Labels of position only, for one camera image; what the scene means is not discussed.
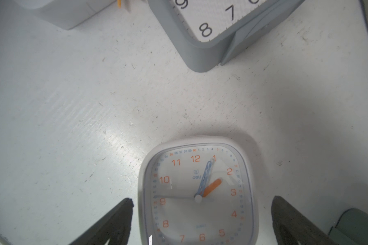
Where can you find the green rectangular analog clock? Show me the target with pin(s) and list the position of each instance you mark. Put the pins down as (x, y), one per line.
(209, 33)

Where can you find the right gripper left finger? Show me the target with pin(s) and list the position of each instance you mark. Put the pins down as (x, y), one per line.
(112, 229)

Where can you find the white timer with orange buttons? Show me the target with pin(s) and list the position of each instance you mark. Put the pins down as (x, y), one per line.
(67, 14)

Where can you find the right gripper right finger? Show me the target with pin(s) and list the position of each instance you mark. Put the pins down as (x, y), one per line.
(292, 228)

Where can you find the large green analog clock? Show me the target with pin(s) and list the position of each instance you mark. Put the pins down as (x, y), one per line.
(351, 228)

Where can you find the white square analog clock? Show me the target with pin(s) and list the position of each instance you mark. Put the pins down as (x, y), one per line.
(197, 191)

